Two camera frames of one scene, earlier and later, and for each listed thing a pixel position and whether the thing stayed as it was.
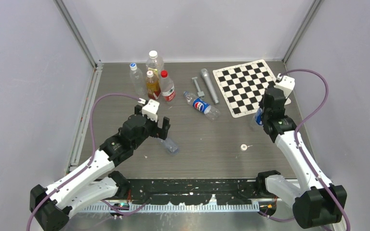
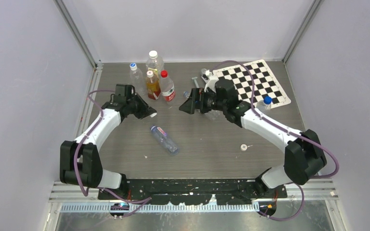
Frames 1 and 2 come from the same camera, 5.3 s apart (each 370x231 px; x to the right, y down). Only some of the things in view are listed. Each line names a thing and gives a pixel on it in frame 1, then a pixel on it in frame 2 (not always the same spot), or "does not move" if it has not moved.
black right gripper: (261, 103) -> (191, 104)
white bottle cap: (244, 147) does not move
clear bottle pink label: (170, 146) does not move
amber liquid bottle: (152, 85) does not move
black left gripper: (161, 132) -> (146, 110)
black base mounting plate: (203, 191) does not move
